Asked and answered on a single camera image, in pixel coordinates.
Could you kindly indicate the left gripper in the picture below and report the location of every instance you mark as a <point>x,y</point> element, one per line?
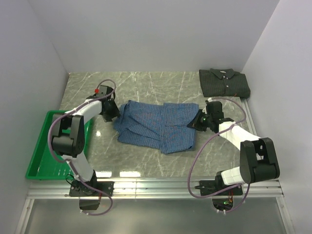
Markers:
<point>115,112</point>

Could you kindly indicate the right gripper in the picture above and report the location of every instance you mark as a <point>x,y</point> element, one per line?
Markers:
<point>195,124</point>

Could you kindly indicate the blue plaid long sleeve shirt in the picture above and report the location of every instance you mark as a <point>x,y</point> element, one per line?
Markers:
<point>163,127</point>

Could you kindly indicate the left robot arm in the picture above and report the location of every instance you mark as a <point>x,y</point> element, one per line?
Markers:
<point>66,136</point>

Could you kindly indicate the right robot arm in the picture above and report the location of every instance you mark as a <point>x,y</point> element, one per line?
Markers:
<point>257,161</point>

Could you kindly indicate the folded dark striped shirt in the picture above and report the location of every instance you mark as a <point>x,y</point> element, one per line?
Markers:
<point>224,83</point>

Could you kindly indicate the green plastic tray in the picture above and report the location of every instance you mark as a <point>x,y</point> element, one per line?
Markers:
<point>42,165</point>

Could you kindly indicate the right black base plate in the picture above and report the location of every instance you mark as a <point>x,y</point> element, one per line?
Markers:
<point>208,187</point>

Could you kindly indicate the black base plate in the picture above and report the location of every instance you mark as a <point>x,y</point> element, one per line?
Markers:
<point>208,187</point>
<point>77,189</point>

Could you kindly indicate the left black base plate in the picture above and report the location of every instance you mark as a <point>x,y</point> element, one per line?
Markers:
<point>77,189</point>

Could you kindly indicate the aluminium mounting rail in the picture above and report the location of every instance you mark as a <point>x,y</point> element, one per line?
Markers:
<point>144,188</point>

